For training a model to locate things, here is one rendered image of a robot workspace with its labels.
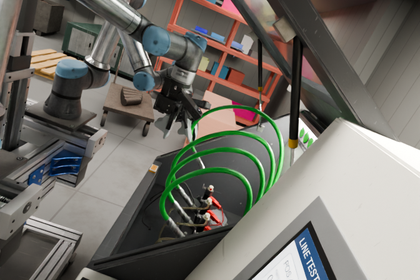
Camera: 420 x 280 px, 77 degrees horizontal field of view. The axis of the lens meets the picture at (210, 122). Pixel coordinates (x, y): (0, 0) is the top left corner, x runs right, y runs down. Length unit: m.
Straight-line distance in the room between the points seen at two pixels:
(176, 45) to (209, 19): 6.80
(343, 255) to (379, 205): 0.07
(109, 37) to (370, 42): 2.72
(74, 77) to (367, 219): 1.11
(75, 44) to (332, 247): 6.26
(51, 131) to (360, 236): 1.20
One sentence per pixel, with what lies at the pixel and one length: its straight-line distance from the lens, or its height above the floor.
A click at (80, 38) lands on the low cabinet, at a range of 6.35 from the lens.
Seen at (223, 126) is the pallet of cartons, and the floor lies 0.78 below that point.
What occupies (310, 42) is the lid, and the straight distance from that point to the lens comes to 0.48.
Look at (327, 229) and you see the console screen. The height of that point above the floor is 1.43.
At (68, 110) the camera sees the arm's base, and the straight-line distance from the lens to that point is 1.29.
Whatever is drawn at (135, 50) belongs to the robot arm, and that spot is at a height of 1.43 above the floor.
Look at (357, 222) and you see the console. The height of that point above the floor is 1.47.
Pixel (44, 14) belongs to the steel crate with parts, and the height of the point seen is 0.54.
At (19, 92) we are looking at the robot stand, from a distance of 1.15.
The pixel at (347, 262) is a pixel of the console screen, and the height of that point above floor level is 1.44.
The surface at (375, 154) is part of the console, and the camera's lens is 0.41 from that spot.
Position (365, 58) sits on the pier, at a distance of 3.35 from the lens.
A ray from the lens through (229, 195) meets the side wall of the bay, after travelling 1.36.
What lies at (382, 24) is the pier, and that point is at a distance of 3.39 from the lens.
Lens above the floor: 1.60
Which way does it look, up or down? 18 degrees down
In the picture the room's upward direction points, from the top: 23 degrees clockwise
